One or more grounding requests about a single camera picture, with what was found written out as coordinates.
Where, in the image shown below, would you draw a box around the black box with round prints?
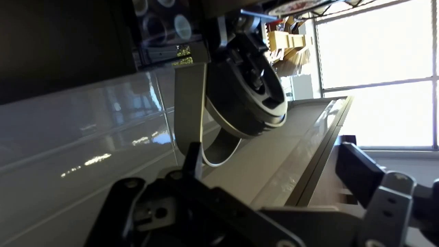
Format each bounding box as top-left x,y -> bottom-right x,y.
122,0 -> 211,73

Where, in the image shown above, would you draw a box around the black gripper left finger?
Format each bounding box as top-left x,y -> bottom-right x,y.
82,141 -> 307,247

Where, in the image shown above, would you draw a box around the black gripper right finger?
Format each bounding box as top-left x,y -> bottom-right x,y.
334,134 -> 439,247

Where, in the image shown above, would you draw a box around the bright window with frame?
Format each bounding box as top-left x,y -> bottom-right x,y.
311,0 -> 439,154

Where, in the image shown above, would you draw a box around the round black coffee maker lid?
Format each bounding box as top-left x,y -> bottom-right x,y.
204,19 -> 290,141

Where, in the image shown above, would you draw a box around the red white sign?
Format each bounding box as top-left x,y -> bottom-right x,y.
267,0 -> 333,19

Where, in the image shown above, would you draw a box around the stacked cardboard boxes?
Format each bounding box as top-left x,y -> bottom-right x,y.
266,17 -> 312,79

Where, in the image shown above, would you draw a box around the grey black coffee maker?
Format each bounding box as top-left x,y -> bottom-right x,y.
172,0 -> 290,169

